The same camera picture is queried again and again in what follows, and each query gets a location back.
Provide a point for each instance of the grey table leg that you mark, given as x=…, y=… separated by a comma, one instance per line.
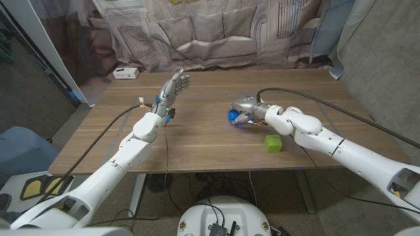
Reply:
x=303, y=190

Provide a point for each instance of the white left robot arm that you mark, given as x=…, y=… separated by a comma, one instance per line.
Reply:
x=105, y=177

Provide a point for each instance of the white slanted post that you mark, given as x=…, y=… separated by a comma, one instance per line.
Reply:
x=33, y=32

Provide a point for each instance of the blue padded seat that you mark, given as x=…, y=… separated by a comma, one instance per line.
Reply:
x=23, y=150

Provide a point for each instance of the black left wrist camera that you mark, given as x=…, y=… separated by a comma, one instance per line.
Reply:
x=170, y=113

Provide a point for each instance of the black and yellow foot pedal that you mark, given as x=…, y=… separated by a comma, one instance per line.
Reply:
x=33, y=188

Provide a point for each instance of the small black electronics module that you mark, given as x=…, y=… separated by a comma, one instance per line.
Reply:
x=218, y=229

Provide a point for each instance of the white table leg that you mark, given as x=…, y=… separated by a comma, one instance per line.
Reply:
x=138, y=193

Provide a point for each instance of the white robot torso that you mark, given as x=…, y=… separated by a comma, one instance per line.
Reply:
x=223, y=213

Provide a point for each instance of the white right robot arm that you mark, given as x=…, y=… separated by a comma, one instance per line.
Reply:
x=344, y=150

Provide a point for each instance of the white power strip box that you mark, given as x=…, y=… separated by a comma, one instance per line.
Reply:
x=126, y=72

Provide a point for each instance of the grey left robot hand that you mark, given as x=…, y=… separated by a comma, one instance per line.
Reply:
x=170, y=91

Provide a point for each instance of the green cube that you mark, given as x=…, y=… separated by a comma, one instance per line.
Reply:
x=273, y=143

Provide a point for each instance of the printed sofa room backdrop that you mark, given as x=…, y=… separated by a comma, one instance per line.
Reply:
x=203, y=36

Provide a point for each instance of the black round fan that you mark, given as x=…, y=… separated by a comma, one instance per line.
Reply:
x=159, y=182

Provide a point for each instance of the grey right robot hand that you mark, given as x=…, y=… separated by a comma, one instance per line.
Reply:
x=246, y=105

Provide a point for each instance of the blue spiky stress ball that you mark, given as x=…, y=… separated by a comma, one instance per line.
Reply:
x=233, y=116

